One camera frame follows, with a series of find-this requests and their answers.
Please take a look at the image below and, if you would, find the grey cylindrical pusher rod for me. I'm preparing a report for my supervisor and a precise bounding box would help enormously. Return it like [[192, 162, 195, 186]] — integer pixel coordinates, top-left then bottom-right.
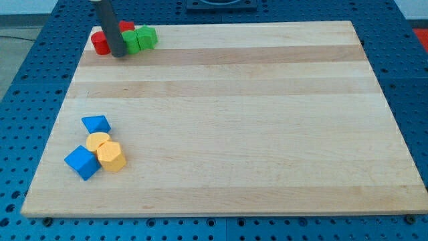
[[90, 0, 127, 58]]

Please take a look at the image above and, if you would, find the green cylinder block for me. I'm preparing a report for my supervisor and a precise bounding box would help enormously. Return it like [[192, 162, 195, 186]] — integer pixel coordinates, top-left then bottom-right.
[[122, 30, 140, 54]]

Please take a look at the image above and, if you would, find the wooden board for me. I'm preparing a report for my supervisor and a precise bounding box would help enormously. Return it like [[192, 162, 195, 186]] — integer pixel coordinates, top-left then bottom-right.
[[21, 21, 427, 218]]

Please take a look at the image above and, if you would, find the red block behind rod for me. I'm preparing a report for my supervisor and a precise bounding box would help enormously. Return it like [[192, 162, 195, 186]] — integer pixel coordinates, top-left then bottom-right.
[[118, 20, 135, 32]]

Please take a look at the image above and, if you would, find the red cylinder block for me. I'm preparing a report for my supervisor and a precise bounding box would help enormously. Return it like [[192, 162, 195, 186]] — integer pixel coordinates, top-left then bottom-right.
[[90, 31, 110, 55]]

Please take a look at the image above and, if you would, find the green star block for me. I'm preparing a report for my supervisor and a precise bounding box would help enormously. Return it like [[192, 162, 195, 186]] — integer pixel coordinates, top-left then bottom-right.
[[135, 25, 158, 50]]

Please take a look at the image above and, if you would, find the blue flat diamond block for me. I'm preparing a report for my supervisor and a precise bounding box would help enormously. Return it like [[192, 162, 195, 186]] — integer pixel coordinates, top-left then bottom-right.
[[82, 115, 111, 134]]

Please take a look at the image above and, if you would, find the yellow cylinder block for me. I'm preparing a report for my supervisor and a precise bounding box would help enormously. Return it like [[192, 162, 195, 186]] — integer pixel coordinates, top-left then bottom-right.
[[86, 132, 111, 154]]

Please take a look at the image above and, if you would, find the yellow hexagon block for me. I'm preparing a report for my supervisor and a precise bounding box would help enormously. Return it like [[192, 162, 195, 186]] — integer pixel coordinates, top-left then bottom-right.
[[97, 141, 126, 172]]

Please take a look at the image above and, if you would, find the blue cube block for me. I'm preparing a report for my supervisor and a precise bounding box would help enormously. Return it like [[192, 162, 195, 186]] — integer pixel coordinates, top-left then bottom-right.
[[64, 145, 101, 181]]

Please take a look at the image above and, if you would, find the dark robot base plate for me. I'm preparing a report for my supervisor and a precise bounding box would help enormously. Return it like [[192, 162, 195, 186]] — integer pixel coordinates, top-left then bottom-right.
[[186, 0, 257, 12]]

